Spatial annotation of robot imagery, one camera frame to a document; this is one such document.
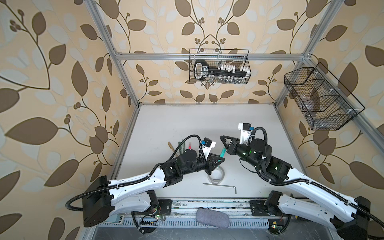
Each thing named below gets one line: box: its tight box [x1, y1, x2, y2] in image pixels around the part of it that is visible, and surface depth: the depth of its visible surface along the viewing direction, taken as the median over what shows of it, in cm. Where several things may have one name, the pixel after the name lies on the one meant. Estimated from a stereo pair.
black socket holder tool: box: [194, 59, 249, 80], surface depth 84 cm
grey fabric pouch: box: [196, 208, 230, 229], surface depth 70 cm
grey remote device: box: [102, 213, 125, 224], surface depth 68 cm
